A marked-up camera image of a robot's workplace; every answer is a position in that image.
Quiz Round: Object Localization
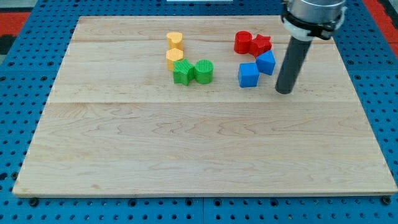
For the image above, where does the wooden board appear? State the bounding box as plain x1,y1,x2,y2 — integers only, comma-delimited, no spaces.
13,16,397,198

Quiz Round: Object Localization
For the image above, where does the green cylinder block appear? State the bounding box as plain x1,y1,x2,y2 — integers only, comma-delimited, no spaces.
195,59,214,85

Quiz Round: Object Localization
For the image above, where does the red cylinder block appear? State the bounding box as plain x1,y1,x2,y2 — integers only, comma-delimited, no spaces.
234,30,252,54

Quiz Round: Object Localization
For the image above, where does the green star block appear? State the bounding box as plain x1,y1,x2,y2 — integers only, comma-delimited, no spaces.
173,58,195,86

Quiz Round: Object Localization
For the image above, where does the red star block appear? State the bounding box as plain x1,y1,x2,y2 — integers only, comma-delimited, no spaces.
249,34,272,58

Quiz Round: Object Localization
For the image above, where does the blue pentagon block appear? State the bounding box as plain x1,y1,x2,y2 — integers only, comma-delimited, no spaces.
256,50,275,75

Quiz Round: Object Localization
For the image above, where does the yellow hexagon block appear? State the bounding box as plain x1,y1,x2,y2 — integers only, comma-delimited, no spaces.
166,48,183,72

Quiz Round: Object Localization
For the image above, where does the blue cube block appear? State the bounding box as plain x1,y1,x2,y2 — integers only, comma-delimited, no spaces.
238,62,259,88

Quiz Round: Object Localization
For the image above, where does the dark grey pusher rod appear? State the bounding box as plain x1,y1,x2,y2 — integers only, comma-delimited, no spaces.
275,36,312,95

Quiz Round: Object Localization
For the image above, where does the yellow heart block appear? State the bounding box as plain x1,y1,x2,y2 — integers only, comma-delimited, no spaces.
166,32,183,50

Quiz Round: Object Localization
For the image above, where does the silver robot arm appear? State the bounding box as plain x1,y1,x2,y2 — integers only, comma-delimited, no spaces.
281,0,347,42

